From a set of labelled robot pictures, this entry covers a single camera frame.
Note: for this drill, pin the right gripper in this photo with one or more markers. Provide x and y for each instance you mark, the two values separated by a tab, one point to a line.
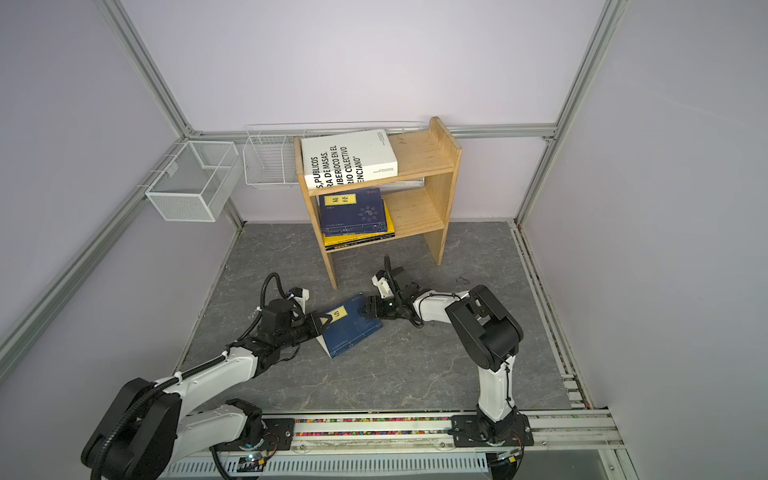
374	304

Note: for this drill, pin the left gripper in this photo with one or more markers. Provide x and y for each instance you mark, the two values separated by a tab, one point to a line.
315	329

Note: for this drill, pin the blue book with yellow label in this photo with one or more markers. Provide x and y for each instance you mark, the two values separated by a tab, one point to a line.
358	211

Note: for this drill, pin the white book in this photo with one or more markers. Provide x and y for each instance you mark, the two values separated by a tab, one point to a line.
349	158

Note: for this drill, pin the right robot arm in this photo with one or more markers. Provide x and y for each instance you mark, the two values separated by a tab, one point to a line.
488	332

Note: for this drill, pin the white mesh basket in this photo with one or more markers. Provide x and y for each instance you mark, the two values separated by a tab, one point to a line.
197	181

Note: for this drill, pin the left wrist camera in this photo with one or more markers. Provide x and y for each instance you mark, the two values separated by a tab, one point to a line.
300	295

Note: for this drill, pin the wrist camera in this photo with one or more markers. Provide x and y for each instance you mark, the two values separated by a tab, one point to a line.
300	295
381	282

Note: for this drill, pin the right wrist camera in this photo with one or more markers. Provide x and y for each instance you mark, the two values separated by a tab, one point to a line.
381	282

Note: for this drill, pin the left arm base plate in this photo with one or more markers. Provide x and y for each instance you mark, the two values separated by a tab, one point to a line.
276	435

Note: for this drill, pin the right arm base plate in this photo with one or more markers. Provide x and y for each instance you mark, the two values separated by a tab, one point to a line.
476	430

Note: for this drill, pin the white wire rack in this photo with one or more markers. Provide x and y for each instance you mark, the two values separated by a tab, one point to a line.
268	151

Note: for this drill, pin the aluminium front rail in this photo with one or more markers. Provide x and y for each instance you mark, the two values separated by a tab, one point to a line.
339	446

